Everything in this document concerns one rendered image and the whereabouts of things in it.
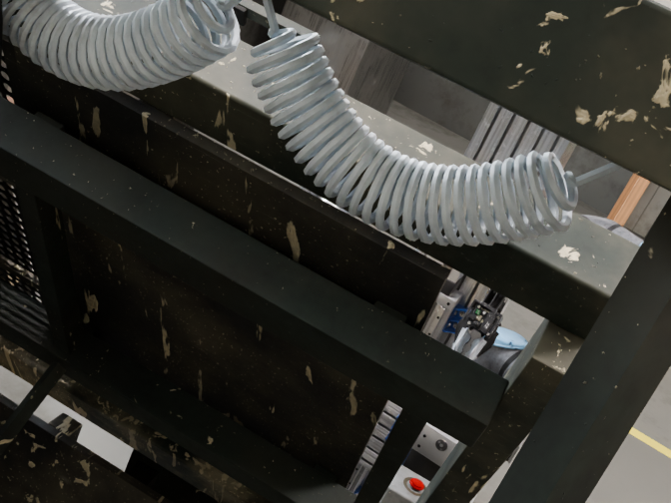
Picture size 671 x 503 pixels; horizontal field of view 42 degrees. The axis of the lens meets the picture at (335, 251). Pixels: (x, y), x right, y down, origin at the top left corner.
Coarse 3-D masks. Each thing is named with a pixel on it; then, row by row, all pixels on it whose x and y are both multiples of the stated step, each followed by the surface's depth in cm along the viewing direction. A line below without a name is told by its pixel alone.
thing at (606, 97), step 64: (320, 0) 60; (384, 0) 59; (448, 0) 57; (512, 0) 56; (576, 0) 55; (640, 0) 54; (448, 64) 58; (512, 64) 57; (576, 64) 56; (640, 64) 54; (576, 128) 57; (640, 128) 55; (640, 256) 61; (640, 320) 60; (576, 384) 63; (640, 384) 61; (0, 448) 174; (576, 448) 61
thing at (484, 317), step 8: (488, 296) 190; (496, 296) 189; (504, 296) 188; (472, 304) 188; (480, 304) 188; (488, 304) 187; (496, 304) 189; (472, 312) 189; (480, 312) 189; (488, 312) 188; (496, 312) 187; (472, 320) 189; (480, 320) 189; (488, 320) 187; (496, 320) 188; (472, 328) 193; (480, 328) 187; (488, 328) 186; (496, 328) 191; (488, 336) 188
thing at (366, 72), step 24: (288, 0) 772; (312, 24) 768; (336, 24) 758; (336, 48) 763; (360, 48) 754; (336, 72) 768; (360, 72) 772; (384, 72) 829; (360, 96) 806; (384, 96) 868
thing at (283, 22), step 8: (248, 0) 134; (248, 8) 133; (256, 8) 133; (264, 8) 133; (248, 16) 134; (256, 16) 133; (264, 16) 132; (280, 16) 133; (264, 24) 133; (280, 24) 132; (288, 24) 132; (296, 24) 132; (304, 32) 132; (312, 32) 132
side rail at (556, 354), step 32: (544, 320) 116; (544, 352) 108; (576, 352) 109; (512, 384) 114; (544, 384) 110; (512, 416) 119; (480, 448) 130; (512, 448) 125; (448, 480) 142; (480, 480) 137
